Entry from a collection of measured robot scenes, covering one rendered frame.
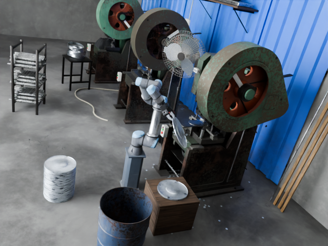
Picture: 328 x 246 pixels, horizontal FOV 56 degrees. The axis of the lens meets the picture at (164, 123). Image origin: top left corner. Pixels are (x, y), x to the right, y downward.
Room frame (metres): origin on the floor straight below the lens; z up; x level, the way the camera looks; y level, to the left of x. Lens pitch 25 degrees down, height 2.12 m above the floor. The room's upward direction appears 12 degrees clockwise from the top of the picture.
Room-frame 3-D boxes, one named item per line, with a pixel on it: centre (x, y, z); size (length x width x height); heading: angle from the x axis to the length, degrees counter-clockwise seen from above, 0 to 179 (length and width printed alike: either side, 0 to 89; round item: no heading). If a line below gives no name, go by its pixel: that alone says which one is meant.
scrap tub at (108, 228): (1.88, 0.16, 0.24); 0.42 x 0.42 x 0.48
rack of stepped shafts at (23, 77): (4.05, 2.03, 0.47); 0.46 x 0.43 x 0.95; 100
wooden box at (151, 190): (2.33, -0.21, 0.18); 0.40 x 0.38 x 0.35; 117
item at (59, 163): (2.38, 0.88, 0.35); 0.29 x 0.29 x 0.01
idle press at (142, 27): (4.73, 0.14, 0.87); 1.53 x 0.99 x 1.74; 118
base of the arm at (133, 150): (2.71, 0.23, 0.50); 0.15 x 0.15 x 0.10
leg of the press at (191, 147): (2.90, -0.68, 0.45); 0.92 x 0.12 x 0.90; 120
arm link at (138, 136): (2.71, 0.22, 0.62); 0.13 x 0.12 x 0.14; 83
